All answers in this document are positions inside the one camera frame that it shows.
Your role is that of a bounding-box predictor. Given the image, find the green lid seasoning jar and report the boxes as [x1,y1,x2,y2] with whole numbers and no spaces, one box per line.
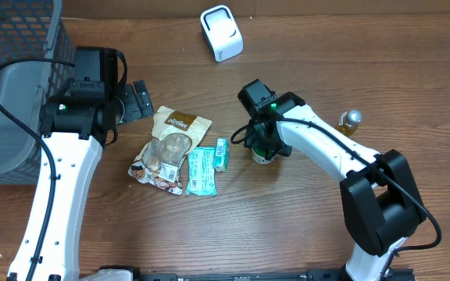
[251,147,276,165]

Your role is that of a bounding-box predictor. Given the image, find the Kleenex pocket tissue pack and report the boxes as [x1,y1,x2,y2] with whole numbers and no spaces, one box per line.
[213,137,230,172]

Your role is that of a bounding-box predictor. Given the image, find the brown white snack bag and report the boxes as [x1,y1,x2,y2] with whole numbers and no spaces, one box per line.
[127,106,212,195]

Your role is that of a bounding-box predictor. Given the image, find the mint green wipes pack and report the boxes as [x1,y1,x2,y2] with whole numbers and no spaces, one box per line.
[186,147,216,196]

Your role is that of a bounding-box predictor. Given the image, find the yellow dish soap bottle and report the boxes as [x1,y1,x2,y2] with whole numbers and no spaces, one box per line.
[337,109,363,137]

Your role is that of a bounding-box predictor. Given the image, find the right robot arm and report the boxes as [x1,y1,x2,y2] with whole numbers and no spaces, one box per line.
[237,80,426,280]

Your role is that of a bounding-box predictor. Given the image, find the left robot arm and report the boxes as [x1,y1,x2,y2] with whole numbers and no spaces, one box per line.
[7,47,153,280]

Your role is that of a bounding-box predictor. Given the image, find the white barcode scanner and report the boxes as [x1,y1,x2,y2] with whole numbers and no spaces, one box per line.
[200,5,244,62]

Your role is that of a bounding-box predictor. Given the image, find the grey plastic shopping basket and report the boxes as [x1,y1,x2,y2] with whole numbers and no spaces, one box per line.
[0,0,75,184]

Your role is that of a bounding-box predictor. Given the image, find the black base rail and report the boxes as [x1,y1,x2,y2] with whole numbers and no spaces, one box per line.
[80,265,416,281]

